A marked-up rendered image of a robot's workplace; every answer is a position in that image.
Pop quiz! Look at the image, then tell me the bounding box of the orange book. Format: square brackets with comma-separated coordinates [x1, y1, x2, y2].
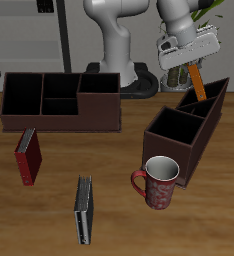
[187, 62, 208, 102]

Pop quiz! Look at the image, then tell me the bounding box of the black book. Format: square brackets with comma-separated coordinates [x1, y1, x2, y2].
[73, 175, 95, 246]

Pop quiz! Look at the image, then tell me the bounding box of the red patterned mug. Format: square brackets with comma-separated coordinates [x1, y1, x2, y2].
[130, 155, 181, 211]

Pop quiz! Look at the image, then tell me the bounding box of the dark brown desk caddy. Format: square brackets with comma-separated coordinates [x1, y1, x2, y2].
[142, 77, 231, 190]
[0, 71, 123, 134]

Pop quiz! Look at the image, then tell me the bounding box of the red book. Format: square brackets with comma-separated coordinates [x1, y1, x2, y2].
[13, 127, 43, 187]

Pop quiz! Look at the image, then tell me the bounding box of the green pot plant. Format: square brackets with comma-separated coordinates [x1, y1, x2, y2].
[158, 0, 227, 94]

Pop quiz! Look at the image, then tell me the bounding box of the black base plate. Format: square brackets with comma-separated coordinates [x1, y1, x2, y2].
[85, 61, 160, 100]

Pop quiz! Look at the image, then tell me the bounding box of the grey shelf unit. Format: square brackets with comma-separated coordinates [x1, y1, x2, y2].
[0, 0, 73, 93]

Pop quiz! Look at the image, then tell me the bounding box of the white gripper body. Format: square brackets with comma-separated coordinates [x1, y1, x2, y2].
[158, 25, 222, 71]

